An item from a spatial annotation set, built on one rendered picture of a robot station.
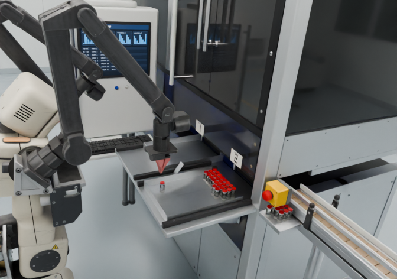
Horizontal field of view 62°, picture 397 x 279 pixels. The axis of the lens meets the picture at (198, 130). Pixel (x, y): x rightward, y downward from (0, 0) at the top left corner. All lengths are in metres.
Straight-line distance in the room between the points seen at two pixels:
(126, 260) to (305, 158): 1.44
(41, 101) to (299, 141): 0.93
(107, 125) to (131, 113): 0.16
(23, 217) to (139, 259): 1.20
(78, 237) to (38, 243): 1.24
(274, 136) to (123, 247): 1.54
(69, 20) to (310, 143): 0.99
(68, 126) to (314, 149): 0.96
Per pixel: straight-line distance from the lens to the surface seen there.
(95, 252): 2.48
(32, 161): 1.04
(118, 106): 2.04
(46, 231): 1.35
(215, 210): 1.34
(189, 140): 1.89
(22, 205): 1.32
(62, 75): 0.94
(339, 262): 1.34
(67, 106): 0.97
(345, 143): 1.60
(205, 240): 1.93
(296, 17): 1.16
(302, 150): 1.40
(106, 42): 0.94
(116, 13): 1.92
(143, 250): 2.46
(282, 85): 1.19
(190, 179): 1.54
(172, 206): 1.37
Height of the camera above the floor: 1.71
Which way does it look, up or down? 24 degrees down
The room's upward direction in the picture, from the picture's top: 5 degrees clockwise
